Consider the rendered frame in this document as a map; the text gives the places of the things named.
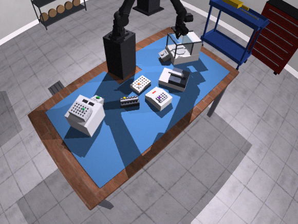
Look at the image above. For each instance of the blue bench mat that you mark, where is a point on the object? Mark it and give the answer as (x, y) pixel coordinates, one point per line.
(125, 133)

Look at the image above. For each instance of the white tube rack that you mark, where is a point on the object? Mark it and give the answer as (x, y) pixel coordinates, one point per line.
(144, 82)

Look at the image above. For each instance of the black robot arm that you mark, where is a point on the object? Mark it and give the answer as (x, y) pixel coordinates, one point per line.
(121, 19)

